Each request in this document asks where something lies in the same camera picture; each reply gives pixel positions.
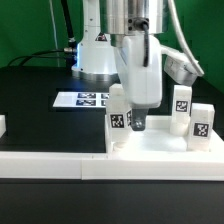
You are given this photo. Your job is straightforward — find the white U-shaped fence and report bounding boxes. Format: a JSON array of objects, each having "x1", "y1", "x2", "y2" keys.
[{"x1": 0, "y1": 114, "x2": 224, "y2": 181}]

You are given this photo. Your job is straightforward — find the white marker sheet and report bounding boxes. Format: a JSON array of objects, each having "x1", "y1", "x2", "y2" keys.
[{"x1": 53, "y1": 92, "x2": 109, "y2": 108}]

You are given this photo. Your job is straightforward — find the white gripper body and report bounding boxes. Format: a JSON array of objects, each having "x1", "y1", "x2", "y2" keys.
[{"x1": 114, "y1": 35, "x2": 162, "y2": 109}]

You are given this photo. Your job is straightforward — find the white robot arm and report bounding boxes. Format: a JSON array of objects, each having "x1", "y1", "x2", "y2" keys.
[{"x1": 72, "y1": 0, "x2": 168, "y2": 131}]

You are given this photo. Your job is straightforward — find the black cable bundle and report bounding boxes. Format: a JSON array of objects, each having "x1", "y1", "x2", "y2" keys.
[{"x1": 7, "y1": 0, "x2": 78, "y2": 68}]

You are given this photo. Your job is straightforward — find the white square table top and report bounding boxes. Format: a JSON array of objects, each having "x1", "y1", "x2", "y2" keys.
[{"x1": 104, "y1": 114, "x2": 224, "y2": 158}]

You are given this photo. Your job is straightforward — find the white thin cable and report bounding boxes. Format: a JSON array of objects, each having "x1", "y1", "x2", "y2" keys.
[{"x1": 48, "y1": 0, "x2": 61, "y2": 68}]

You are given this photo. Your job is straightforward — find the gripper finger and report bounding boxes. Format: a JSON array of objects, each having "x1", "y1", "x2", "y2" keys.
[{"x1": 131, "y1": 109, "x2": 147, "y2": 131}]

